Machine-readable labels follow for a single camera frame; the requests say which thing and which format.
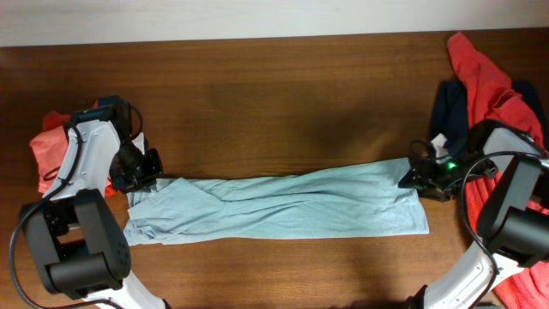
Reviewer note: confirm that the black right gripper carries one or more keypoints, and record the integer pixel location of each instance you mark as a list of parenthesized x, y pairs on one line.
[(424, 178)]

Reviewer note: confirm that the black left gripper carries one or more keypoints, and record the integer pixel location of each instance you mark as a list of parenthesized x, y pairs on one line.
[(148, 180)]

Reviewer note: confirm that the light blue t-shirt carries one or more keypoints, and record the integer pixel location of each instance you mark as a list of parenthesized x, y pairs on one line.
[(342, 202)]

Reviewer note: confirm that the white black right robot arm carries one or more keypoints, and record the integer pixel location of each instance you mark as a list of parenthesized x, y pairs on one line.
[(508, 236)]

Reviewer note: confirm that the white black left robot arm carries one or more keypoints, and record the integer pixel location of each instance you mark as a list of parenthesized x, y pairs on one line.
[(77, 245)]

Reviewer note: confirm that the navy blue garment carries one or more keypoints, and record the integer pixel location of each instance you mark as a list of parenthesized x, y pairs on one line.
[(450, 114)]

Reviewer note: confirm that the folded coral pink shirt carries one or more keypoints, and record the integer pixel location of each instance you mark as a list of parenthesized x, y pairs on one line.
[(49, 148)]

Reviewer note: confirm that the folded red shirt underneath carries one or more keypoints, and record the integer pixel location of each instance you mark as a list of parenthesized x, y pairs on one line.
[(54, 119)]

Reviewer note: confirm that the red crumpled garment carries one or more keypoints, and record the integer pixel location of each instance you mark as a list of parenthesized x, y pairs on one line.
[(491, 96)]

